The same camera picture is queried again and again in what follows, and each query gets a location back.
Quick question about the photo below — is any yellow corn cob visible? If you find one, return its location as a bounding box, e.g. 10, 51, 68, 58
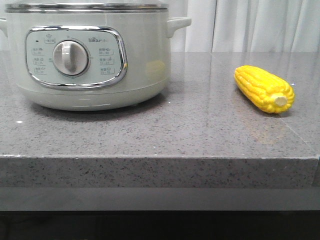
234, 65, 295, 114

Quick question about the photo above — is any white curtain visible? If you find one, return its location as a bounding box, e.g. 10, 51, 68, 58
0, 0, 320, 53

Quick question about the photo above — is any pale green electric cooking pot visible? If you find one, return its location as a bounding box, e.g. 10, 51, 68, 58
0, 11, 192, 111

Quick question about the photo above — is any glass pot lid with knob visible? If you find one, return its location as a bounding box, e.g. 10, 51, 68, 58
4, 0, 169, 14

